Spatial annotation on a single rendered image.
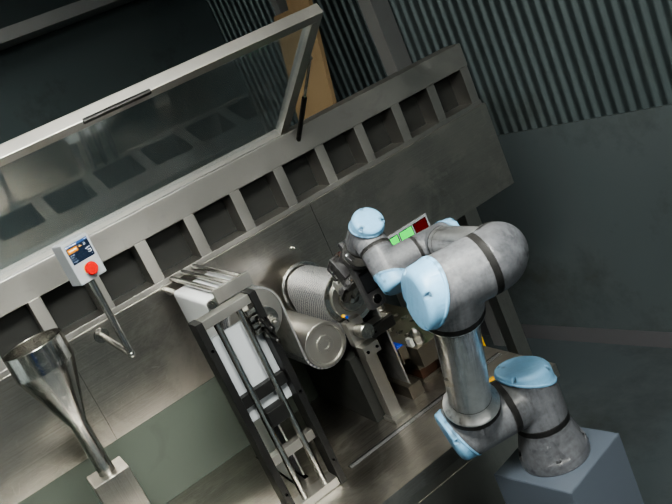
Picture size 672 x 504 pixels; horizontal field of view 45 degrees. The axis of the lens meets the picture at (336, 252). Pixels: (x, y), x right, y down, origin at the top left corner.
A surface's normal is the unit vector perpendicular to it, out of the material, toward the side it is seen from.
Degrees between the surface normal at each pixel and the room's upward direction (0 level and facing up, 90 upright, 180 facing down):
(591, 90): 90
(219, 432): 90
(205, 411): 90
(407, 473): 0
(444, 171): 90
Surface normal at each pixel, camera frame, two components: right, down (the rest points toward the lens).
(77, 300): 0.49, 0.06
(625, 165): -0.68, 0.48
